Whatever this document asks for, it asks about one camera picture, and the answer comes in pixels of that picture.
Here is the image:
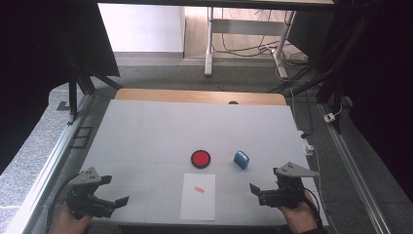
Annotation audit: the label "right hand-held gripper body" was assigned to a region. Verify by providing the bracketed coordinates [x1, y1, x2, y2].
[258, 161, 320, 209]

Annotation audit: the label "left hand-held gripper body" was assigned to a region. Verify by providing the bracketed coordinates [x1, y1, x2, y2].
[66, 166, 116, 220]

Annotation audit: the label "blue transparent stamp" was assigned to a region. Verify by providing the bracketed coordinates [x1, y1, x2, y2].
[233, 150, 250, 171]

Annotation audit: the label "person's right hand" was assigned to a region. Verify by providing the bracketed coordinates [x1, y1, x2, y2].
[277, 191, 320, 234]

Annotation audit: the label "person's left hand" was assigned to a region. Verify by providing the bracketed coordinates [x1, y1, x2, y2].
[48, 203, 94, 234]

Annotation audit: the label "white paper sheet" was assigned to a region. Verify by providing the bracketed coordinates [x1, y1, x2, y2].
[179, 173, 216, 222]

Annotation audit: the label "round red ink pad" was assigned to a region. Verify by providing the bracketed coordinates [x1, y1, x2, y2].
[190, 149, 211, 170]

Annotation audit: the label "black metal stand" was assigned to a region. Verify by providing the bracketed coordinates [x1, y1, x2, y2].
[268, 13, 369, 135]
[57, 42, 122, 125]

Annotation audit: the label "dark curtain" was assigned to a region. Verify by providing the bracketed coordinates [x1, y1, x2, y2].
[0, 0, 120, 175]
[286, 0, 413, 200]

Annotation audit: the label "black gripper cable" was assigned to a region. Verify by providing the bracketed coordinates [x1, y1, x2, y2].
[304, 187, 325, 229]
[46, 174, 81, 230]

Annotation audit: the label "aluminium rail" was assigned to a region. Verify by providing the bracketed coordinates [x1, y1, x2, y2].
[317, 102, 393, 234]
[6, 94, 95, 234]

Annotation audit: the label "black floor cables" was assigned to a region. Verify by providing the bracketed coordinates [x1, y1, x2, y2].
[212, 9, 310, 66]

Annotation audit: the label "white metal desk frame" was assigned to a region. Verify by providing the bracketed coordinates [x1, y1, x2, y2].
[204, 6, 296, 79]

